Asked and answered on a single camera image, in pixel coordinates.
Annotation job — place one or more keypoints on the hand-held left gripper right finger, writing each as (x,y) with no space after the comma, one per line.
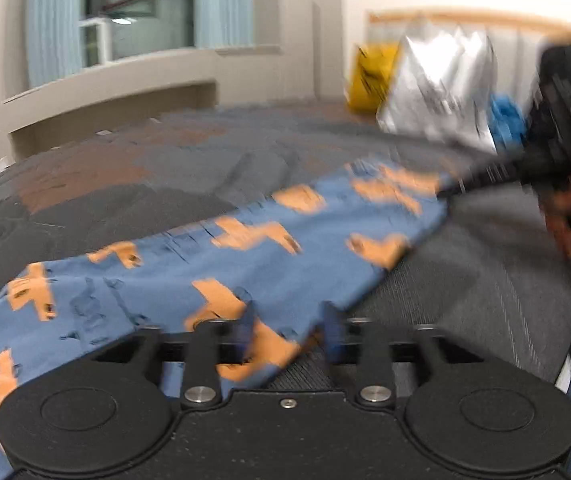
(333,334)

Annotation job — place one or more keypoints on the blue pants with orange print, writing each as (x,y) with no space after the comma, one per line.
(175,280)

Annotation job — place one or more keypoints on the person's right hand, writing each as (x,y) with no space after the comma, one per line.
(563,227)

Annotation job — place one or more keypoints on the beige window bench cabinet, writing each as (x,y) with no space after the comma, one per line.
(115,92)

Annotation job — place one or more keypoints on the silver foil bag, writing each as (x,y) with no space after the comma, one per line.
(440,85)

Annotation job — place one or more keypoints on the wooden bed headboard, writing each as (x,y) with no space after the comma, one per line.
(515,27)

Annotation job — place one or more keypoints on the blue cloth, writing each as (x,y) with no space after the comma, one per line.
(508,120)

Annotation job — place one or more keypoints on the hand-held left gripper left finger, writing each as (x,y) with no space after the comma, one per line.
(248,327)

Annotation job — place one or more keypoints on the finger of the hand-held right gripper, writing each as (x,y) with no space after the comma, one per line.
(485,172)

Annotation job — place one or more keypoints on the light blue curtain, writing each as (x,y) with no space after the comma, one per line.
(223,2)
(55,20)

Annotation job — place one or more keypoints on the window with open sash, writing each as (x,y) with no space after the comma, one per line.
(138,7)

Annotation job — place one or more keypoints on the grey and orange quilted mattress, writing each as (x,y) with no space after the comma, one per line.
(465,280)

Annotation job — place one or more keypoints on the yellow bag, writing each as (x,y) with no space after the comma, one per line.
(373,77)

